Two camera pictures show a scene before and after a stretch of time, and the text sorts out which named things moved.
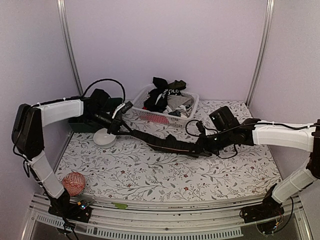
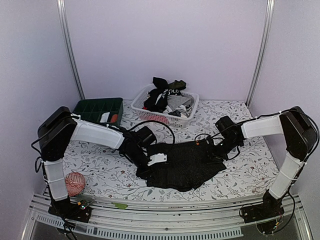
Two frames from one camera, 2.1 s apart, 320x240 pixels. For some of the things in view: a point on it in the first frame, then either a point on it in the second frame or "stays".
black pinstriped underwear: (171, 142) to (188, 164)
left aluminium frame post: (63, 23) stays
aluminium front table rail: (226, 221) stays
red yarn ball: (74, 182) stays
